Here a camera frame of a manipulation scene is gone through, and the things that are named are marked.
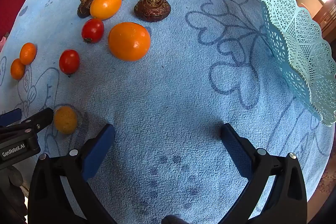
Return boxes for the light blue printed towel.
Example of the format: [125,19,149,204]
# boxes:
[1,0,335,223]

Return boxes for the dark brown water chestnut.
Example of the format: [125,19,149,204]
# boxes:
[134,0,171,22]

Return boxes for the small mandarin orange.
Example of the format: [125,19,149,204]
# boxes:
[10,59,25,80]
[19,43,37,65]

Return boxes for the oval orange citrus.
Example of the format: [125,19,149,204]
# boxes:
[90,0,122,20]

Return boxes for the grey gloved left hand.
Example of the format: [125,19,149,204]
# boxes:
[1,165,27,223]

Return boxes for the red cherry tomato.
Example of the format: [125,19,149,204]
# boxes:
[81,18,104,44]
[59,50,80,76]

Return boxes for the yellowish brown longan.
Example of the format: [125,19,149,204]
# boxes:
[54,106,77,135]

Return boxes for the teal lattice fruit basket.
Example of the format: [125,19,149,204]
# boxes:
[260,0,335,126]

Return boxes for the large orange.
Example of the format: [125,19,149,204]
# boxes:
[108,22,151,61]

